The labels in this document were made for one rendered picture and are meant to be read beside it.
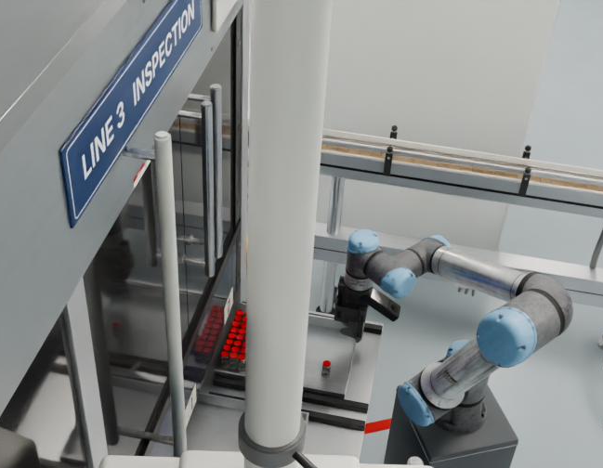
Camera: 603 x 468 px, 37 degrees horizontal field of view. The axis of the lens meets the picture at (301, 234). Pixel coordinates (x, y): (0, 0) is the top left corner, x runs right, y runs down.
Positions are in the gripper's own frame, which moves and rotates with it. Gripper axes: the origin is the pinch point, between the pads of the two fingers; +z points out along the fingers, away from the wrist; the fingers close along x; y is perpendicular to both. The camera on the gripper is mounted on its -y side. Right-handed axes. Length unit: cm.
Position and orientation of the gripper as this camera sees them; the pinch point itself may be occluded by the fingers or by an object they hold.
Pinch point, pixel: (360, 338)
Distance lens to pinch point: 241.2
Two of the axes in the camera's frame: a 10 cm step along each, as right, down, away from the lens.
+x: -1.9, 6.1, -7.6
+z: -0.4, 7.7, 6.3
